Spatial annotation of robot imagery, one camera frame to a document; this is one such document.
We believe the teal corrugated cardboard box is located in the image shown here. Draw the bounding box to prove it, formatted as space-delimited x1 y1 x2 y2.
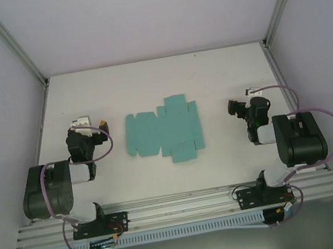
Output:
119 91 207 172

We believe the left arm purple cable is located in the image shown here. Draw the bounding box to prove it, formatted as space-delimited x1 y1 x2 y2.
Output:
32 120 132 249

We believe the aluminium table edge rail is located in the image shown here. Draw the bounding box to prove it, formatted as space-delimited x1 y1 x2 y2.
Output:
7 83 71 225
262 39 333 178

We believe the thin black cable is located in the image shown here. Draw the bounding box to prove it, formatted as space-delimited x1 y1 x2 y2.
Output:
229 185 243 204

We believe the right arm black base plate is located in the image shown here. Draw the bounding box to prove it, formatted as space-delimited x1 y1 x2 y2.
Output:
235 180 296 212

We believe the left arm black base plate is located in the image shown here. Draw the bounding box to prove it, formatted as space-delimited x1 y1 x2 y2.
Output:
70 211 131 241

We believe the aluminium mounting rail beam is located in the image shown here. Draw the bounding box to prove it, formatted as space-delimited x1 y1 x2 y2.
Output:
9 165 333 249

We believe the slotted grey cable duct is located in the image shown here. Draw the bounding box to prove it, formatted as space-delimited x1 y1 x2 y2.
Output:
29 209 267 249

